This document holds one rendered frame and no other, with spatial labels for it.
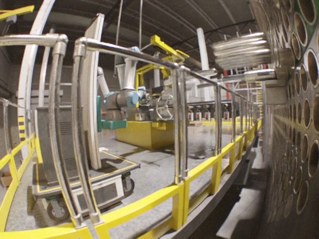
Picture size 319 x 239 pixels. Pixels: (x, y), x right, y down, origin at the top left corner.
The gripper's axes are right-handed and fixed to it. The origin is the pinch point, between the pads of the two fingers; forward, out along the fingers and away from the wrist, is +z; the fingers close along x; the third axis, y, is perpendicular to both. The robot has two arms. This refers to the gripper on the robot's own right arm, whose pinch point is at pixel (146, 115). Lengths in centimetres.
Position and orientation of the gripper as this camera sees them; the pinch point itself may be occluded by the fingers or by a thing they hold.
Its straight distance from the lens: 142.7
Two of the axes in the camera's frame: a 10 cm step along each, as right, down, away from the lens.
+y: -5.1, 4.4, -7.4
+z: 1.4, 8.9, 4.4
